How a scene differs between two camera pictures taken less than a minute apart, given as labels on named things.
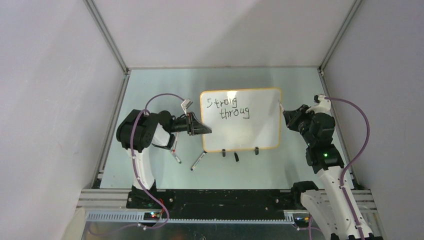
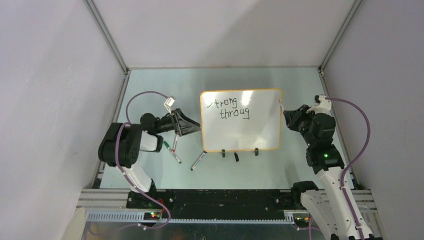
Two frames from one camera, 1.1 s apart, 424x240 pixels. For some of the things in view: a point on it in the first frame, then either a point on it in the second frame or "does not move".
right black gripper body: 302,120 does not move
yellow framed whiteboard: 241,119 does not move
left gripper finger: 199,127 → 187,125
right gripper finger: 287,114 does not move
